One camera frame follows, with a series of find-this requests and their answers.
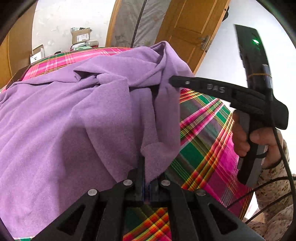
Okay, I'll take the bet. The floral sleeve right forearm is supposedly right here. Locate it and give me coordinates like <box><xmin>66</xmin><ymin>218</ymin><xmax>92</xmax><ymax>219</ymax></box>
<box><xmin>246</xmin><ymin>138</ymin><xmax>296</xmax><ymax>241</ymax></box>

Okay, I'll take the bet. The white cardboard box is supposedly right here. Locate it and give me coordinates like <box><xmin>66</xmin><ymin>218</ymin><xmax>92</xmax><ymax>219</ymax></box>
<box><xmin>30</xmin><ymin>45</ymin><xmax>45</xmax><ymax>64</ymax></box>

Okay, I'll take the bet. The wooden wardrobe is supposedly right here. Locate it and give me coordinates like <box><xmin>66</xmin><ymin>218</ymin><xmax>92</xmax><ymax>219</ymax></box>
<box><xmin>1</xmin><ymin>1</ymin><xmax>37</xmax><ymax>87</ymax></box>

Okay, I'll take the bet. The black cable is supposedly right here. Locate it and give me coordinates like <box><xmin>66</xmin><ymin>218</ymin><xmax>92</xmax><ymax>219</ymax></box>
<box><xmin>226</xmin><ymin>64</ymin><xmax>296</xmax><ymax>224</ymax></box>

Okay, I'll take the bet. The brown cardboard box with label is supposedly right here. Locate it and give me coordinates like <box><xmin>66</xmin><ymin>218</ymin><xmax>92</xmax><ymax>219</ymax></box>
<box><xmin>71</xmin><ymin>28</ymin><xmax>92</xmax><ymax>45</ymax></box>

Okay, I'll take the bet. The person's right hand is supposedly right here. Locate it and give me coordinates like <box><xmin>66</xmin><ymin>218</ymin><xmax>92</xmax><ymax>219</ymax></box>
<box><xmin>232</xmin><ymin>110</ymin><xmax>281</xmax><ymax>169</ymax></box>

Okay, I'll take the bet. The purple fleece garment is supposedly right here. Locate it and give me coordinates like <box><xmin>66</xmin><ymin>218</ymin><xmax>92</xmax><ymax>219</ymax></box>
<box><xmin>1</xmin><ymin>42</ymin><xmax>193</xmax><ymax>237</ymax></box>

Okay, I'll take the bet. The pink green plaid tablecloth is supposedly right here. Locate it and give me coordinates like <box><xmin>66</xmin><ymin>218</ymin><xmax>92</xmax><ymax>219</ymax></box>
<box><xmin>0</xmin><ymin>46</ymin><xmax>253</xmax><ymax>241</ymax></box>

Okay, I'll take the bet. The grey zippered door curtain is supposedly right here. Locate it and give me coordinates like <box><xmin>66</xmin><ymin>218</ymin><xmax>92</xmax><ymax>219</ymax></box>
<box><xmin>106</xmin><ymin>0</ymin><xmax>171</xmax><ymax>48</ymax></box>

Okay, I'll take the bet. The wooden door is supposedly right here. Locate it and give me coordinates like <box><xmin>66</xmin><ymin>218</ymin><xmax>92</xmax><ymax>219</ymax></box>
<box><xmin>155</xmin><ymin>0</ymin><xmax>230</xmax><ymax>74</ymax></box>

